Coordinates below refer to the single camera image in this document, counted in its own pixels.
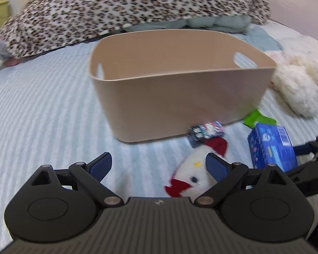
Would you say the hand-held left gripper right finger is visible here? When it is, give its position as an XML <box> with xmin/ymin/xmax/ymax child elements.
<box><xmin>196</xmin><ymin>152</ymin><xmax>295</xmax><ymax>207</ymax></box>

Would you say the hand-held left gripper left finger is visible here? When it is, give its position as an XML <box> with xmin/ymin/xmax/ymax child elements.
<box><xmin>29</xmin><ymin>152</ymin><xmax>124</xmax><ymax>207</ymax></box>

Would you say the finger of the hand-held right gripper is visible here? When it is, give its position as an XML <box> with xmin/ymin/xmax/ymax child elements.
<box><xmin>292</xmin><ymin>136</ymin><xmax>318</xmax><ymax>162</ymax></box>
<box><xmin>284</xmin><ymin>160</ymin><xmax>318</xmax><ymax>198</ymax></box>

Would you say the white cat plush toy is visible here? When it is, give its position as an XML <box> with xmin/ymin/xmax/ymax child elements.
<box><xmin>164</xmin><ymin>138</ymin><xmax>229</xmax><ymax>199</ymax></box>

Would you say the blue cardboard box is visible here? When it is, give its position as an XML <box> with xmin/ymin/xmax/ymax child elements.
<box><xmin>247</xmin><ymin>123</ymin><xmax>299</xmax><ymax>173</ymax></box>

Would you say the patterned small pouch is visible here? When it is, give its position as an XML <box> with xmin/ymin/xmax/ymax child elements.
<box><xmin>188</xmin><ymin>121</ymin><xmax>226</xmax><ymax>149</ymax></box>

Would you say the green packet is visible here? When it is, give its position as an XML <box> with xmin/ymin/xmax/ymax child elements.
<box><xmin>243</xmin><ymin>109</ymin><xmax>278</xmax><ymax>128</ymax></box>

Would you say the white fluffy plush toy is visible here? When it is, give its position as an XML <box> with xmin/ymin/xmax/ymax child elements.
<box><xmin>270</xmin><ymin>51</ymin><xmax>318</xmax><ymax>119</ymax></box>

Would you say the striped light blue bed sheet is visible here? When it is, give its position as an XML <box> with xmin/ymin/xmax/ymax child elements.
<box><xmin>0</xmin><ymin>18</ymin><xmax>318</xmax><ymax>245</ymax></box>

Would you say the beige plastic basket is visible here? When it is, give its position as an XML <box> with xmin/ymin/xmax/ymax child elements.
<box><xmin>89</xmin><ymin>28</ymin><xmax>278</xmax><ymax>144</ymax></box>

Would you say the teal quilted cloth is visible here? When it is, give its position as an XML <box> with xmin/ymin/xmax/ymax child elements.
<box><xmin>123</xmin><ymin>14</ymin><xmax>284</xmax><ymax>52</ymax></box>

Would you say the leopard print pillow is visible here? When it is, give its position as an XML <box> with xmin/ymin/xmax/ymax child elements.
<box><xmin>0</xmin><ymin>0</ymin><xmax>271</xmax><ymax>59</ymax></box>

